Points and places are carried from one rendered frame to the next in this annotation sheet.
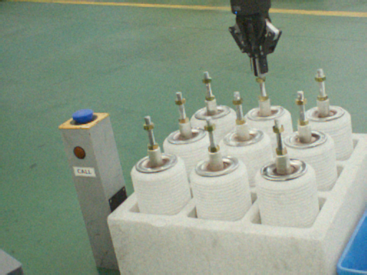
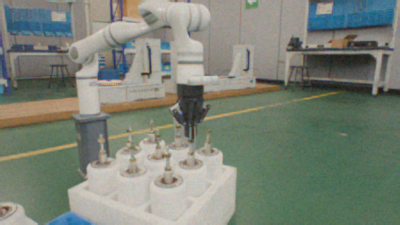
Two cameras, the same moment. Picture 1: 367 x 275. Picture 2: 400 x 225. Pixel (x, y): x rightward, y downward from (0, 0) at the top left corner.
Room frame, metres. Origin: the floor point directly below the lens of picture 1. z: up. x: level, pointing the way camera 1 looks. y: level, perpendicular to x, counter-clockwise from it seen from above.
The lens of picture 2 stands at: (1.17, -0.81, 0.55)
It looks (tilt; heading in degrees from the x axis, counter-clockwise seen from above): 12 degrees down; 89
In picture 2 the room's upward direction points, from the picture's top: straight up
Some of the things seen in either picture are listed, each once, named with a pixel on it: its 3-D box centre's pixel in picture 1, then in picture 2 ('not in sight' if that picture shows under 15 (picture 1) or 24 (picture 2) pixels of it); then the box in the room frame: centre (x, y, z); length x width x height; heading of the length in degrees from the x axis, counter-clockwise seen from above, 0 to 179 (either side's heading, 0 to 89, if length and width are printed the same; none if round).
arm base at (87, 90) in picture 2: not in sight; (88, 96); (0.68, 0.35, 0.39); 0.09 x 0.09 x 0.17; 39
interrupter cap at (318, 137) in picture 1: (305, 140); (133, 170); (1.01, -0.17, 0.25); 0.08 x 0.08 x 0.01
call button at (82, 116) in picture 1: (83, 117); not in sight; (1.14, 0.23, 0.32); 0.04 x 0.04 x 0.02
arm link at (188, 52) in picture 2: not in sight; (187, 34); (1.16, -0.12, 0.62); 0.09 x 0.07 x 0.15; 26
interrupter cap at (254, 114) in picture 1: (265, 113); (190, 164); (1.17, -0.12, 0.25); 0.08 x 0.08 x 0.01
